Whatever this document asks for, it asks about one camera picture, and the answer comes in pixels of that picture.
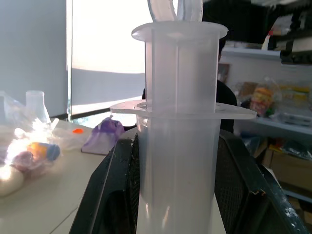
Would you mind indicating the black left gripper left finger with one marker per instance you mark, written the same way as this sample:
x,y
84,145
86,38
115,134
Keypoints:
x,y
109,185

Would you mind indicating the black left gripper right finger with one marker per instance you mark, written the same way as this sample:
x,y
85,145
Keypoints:
x,y
253,190

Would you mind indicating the translucent plastic syringe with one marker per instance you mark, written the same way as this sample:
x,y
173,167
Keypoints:
x,y
181,117

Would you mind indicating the cardboard box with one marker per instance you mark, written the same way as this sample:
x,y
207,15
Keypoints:
x,y
290,165

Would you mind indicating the purple and white pouch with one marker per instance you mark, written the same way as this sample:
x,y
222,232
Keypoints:
x,y
103,139

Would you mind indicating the white storage shelf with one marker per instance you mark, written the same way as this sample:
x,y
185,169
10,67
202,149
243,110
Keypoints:
x,y
275,117

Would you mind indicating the clear bag of colourful items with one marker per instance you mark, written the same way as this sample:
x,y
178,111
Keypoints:
x,y
26,151

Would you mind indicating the clear bag of snack packets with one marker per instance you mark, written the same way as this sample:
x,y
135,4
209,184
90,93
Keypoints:
x,y
275,97

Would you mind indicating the person in black clothing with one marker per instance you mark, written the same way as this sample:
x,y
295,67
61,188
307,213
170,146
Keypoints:
x,y
225,92

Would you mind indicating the clear plastic flask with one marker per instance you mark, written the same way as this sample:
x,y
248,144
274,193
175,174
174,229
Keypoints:
x,y
36,107

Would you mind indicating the white spray bottle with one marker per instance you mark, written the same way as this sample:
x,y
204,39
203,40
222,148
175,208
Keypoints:
x,y
267,41

